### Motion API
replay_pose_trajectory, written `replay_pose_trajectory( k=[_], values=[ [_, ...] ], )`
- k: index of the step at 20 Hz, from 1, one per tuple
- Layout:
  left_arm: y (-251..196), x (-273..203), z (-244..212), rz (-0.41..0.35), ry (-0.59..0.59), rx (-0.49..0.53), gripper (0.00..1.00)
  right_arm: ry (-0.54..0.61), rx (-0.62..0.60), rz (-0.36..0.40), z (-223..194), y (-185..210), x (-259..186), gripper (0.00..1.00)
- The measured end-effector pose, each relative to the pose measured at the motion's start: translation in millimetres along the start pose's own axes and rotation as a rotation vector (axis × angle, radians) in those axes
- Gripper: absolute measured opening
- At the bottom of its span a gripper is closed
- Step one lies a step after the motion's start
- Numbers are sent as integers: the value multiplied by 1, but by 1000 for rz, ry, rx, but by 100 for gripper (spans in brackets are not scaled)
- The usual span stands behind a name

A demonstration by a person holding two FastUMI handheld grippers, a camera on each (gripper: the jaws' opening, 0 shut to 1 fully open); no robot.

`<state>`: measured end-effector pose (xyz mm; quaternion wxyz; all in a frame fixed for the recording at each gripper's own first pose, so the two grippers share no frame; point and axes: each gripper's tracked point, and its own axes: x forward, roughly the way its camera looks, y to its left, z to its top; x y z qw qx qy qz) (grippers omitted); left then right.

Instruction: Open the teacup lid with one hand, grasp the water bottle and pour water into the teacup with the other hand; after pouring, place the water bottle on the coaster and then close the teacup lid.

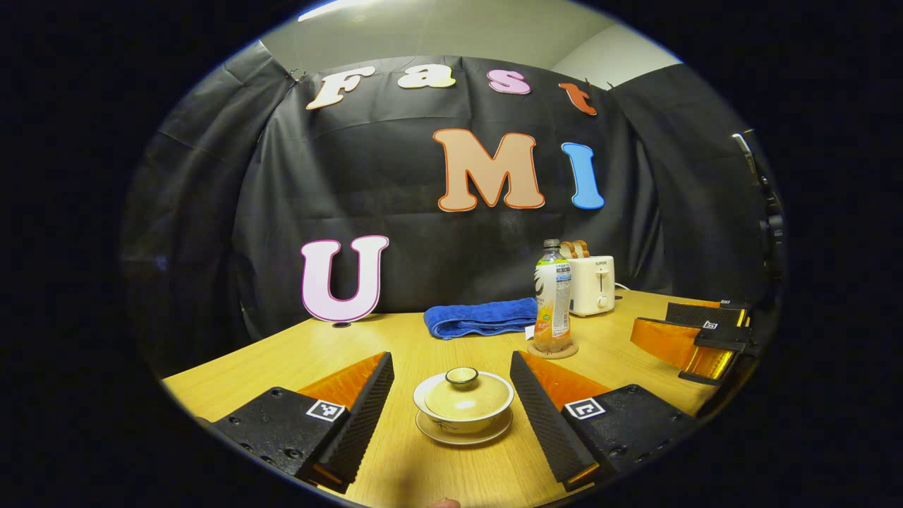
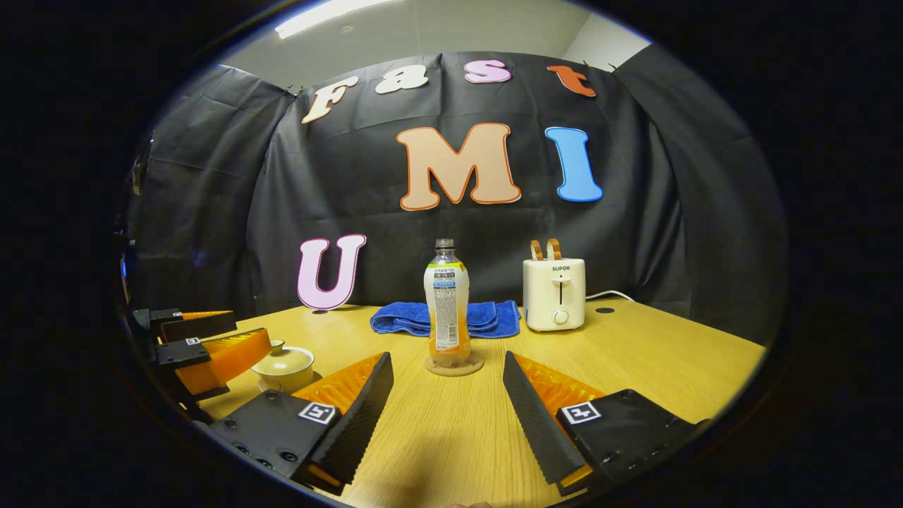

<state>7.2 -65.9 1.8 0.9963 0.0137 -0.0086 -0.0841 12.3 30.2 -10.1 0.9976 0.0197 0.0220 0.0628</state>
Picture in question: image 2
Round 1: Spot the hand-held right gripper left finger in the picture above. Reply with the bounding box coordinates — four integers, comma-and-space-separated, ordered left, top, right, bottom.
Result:
192, 351, 396, 496

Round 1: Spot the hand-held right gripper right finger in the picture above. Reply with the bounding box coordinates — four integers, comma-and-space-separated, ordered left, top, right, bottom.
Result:
502, 351, 712, 496

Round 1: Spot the cream white teacup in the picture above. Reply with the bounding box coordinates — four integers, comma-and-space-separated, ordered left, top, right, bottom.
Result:
251, 346, 315, 393

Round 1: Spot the round cork coaster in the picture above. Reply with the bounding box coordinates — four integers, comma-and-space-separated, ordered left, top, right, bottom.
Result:
425, 351, 485, 377

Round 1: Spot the clear water bottle orange drink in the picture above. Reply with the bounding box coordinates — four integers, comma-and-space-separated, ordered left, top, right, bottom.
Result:
423, 238, 472, 368

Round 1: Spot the blue folded towel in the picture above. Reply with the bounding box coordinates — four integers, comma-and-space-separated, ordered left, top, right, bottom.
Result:
370, 300, 523, 339

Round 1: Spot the white toaster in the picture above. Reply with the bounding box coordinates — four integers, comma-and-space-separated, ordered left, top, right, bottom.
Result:
523, 258, 587, 333

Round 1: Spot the black backdrop cloth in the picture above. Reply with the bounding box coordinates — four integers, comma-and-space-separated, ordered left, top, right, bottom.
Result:
123, 51, 787, 346

